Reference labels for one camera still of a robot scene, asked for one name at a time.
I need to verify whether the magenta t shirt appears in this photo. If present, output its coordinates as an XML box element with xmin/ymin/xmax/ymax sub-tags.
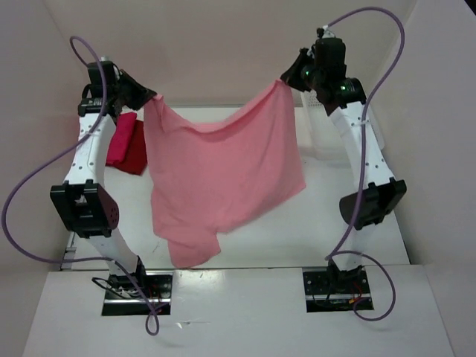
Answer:
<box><xmin>106</xmin><ymin>112</ymin><xmax>137</xmax><ymax>166</ymax></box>

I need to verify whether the dark red t shirt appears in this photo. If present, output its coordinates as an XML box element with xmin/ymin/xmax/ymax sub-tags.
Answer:
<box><xmin>113</xmin><ymin>120</ymin><xmax>147</xmax><ymax>176</ymax></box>

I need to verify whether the light pink t shirt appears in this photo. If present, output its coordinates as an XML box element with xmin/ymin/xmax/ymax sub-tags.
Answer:
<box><xmin>144</xmin><ymin>80</ymin><xmax>306</xmax><ymax>268</ymax></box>

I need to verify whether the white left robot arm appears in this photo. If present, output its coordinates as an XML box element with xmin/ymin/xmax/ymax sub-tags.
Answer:
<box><xmin>50</xmin><ymin>58</ymin><xmax>155</xmax><ymax>298</ymax></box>

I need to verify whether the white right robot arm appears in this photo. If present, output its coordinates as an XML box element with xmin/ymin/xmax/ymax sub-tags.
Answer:
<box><xmin>280</xmin><ymin>26</ymin><xmax>407</xmax><ymax>292</ymax></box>

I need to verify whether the white plastic basket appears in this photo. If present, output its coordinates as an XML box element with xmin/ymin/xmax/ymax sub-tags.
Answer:
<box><xmin>300</xmin><ymin>89</ymin><xmax>386</xmax><ymax>153</ymax></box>

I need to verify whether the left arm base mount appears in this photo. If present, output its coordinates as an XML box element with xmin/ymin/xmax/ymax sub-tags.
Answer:
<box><xmin>91</xmin><ymin>270</ymin><xmax>173</xmax><ymax>317</ymax></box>

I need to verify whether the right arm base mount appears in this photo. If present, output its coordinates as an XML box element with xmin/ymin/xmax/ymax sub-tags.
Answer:
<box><xmin>302</xmin><ymin>267</ymin><xmax>374</xmax><ymax>313</ymax></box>

